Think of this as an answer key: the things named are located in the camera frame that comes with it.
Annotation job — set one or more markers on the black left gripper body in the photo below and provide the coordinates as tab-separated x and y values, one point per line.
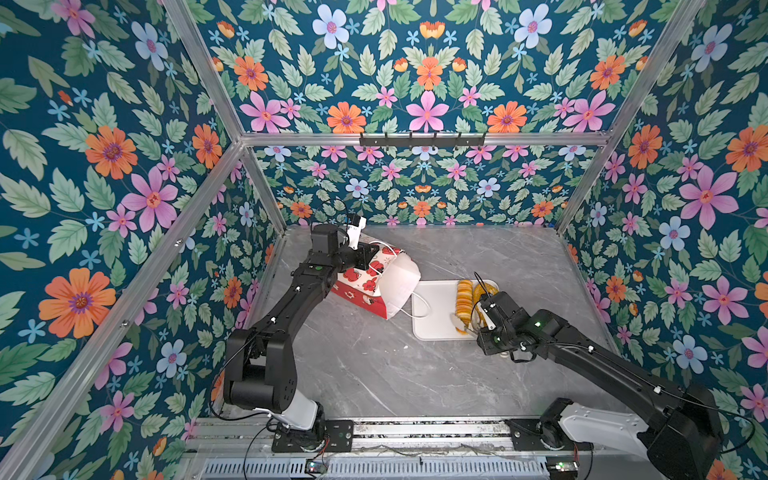
354	258

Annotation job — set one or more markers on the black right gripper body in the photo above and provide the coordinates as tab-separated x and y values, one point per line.
491	341

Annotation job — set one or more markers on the red white paper bag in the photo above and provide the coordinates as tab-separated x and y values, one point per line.
383	286

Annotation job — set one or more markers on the ridged spiral fake bread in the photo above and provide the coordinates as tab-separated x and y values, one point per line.
464	305

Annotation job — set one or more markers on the round yellow fake bun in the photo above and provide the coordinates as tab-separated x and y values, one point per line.
482	290

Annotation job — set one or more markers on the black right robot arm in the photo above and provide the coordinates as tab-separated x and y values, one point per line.
676	429

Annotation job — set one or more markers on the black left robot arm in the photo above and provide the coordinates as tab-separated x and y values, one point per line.
260	372

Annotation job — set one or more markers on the white rectangular tray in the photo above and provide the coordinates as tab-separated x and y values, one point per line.
433	312

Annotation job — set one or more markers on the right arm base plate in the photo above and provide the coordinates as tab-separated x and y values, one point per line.
531	434

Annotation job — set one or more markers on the black wall hook rail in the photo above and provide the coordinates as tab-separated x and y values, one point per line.
439	140

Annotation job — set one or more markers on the white slotted cable duct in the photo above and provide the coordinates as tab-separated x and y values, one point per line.
376	468

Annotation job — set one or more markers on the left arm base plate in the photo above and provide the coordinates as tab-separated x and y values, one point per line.
334	436

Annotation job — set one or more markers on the aluminium front rail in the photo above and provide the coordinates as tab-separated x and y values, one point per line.
420	435

